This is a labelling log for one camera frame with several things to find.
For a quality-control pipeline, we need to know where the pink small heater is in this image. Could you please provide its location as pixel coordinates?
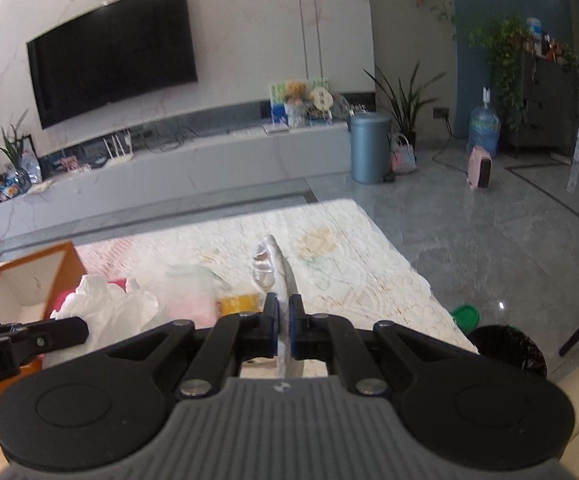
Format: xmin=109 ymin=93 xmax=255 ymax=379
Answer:
xmin=467 ymin=146 xmax=492 ymax=190

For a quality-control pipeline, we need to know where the white marble tv console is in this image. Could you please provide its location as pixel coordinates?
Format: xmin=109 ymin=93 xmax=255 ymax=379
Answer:
xmin=0 ymin=122 xmax=351 ymax=242

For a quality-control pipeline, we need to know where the tall green floor plant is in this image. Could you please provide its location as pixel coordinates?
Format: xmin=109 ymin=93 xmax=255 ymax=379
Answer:
xmin=364 ymin=61 xmax=447 ymax=146

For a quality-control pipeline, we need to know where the round paper fan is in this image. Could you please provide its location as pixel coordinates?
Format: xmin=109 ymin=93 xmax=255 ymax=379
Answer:
xmin=309 ymin=87 xmax=334 ymax=113

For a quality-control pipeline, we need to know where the black wall television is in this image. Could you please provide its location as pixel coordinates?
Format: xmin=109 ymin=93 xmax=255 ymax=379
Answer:
xmin=27 ymin=0 xmax=198 ymax=129

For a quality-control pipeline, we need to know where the pink marshmallow bag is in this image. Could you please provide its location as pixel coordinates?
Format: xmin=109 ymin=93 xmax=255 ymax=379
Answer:
xmin=159 ymin=264 xmax=232 ymax=328

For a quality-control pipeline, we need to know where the brown teddy bear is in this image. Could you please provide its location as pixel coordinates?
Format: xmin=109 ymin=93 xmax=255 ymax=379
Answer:
xmin=284 ymin=80 xmax=307 ymax=106

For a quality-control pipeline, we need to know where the green round lid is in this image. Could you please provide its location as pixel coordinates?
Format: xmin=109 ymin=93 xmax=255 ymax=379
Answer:
xmin=450 ymin=304 xmax=480 ymax=335

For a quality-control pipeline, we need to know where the white wifi router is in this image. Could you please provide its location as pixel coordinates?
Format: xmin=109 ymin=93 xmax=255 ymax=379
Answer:
xmin=103 ymin=129 xmax=134 ymax=166

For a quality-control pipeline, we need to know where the clear plastic bag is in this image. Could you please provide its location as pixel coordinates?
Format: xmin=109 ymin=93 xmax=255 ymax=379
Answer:
xmin=252 ymin=234 xmax=303 ymax=378

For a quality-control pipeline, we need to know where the trailing green pothos plant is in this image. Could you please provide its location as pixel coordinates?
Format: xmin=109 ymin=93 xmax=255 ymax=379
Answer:
xmin=468 ymin=15 xmax=529 ymax=132

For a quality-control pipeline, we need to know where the dark cabinet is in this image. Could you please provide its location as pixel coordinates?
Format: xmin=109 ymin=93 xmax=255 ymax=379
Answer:
xmin=501 ymin=52 xmax=578 ymax=156

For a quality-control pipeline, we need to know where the yellow snack packet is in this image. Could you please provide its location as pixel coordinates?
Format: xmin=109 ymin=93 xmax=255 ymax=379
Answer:
xmin=216 ymin=294 xmax=260 ymax=316

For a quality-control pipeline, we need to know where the blue metal trash bin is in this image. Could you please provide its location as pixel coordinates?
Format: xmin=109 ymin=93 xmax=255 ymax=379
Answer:
xmin=349 ymin=113 xmax=391 ymax=184

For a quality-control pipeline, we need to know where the white plastic bag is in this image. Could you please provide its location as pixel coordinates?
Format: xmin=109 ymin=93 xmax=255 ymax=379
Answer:
xmin=43 ymin=274 xmax=170 ymax=370

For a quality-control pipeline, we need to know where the orange cardboard box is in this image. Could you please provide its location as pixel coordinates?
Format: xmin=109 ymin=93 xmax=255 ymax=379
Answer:
xmin=0 ymin=242 xmax=85 ymax=395

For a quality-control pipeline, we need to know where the green plant in vase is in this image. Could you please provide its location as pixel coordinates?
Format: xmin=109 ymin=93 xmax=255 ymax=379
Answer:
xmin=0 ymin=110 xmax=33 ymax=195

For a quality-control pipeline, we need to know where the black round fan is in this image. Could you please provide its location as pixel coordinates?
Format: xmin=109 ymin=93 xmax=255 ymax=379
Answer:
xmin=467 ymin=325 xmax=547 ymax=379

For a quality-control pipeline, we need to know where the pink woven basket bag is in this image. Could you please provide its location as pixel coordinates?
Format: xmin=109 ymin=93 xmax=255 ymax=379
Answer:
xmin=390 ymin=133 xmax=416 ymax=174

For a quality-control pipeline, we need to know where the white lace tablecloth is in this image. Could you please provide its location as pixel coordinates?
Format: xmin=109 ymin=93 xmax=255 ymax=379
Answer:
xmin=76 ymin=200 xmax=476 ymax=351

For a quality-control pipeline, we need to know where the blue water jug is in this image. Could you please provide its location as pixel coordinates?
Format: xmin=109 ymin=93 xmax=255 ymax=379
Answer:
xmin=467 ymin=87 xmax=501 ymax=157

